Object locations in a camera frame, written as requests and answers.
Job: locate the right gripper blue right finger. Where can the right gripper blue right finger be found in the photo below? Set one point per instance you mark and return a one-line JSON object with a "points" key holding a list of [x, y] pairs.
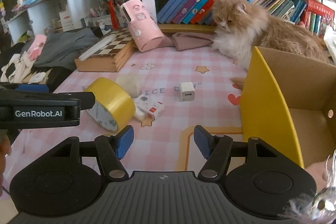
{"points": [[207, 143]]}

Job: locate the pink checkered tablecloth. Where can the pink checkered tablecloth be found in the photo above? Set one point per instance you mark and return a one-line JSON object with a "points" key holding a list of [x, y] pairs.
{"points": [[178, 90]]}

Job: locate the wooden chess board box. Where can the wooden chess board box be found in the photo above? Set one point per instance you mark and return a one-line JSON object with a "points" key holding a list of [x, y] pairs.
{"points": [[113, 56]]}

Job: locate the yellow cardboard box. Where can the yellow cardboard box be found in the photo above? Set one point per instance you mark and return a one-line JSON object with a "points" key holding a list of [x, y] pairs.
{"points": [[288, 101]]}

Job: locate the yellow tape roll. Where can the yellow tape roll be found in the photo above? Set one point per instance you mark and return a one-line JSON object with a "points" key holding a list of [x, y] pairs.
{"points": [[113, 107]]}

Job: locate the red book box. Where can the red book box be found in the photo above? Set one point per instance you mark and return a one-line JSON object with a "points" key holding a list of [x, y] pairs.
{"points": [[320, 9]]}

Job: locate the white spray bottle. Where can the white spray bottle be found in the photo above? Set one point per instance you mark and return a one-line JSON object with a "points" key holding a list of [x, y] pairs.
{"points": [[130, 83]]}

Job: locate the pink folded cloth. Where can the pink folded cloth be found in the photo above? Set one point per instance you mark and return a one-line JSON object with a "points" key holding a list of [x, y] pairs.
{"points": [[186, 40]]}

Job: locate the pink glove on pile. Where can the pink glove on pile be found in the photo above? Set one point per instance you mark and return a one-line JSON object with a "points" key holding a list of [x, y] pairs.
{"points": [[36, 47]]}

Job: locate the grey clothing pile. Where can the grey clothing pile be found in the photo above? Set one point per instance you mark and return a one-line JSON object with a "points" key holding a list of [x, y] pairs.
{"points": [[62, 49]]}

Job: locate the small white staples box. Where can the small white staples box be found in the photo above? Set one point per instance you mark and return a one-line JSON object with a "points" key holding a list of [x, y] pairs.
{"points": [[150, 106]]}

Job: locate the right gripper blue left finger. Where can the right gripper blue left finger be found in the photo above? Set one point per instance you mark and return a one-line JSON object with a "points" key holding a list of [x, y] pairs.
{"points": [[119, 143]]}

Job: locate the orange white fluffy cat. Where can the orange white fluffy cat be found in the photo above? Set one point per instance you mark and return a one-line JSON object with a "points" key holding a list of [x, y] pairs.
{"points": [[241, 26]]}

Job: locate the pink cylindrical appliance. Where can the pink cylindrical appliance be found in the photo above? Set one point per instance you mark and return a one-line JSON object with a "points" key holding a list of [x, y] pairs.
{"points": [[143, 29]]}

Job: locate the small white charger cube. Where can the small white charger cube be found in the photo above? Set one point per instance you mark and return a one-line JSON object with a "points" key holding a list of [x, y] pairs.
{"points": [[187, 91]]}

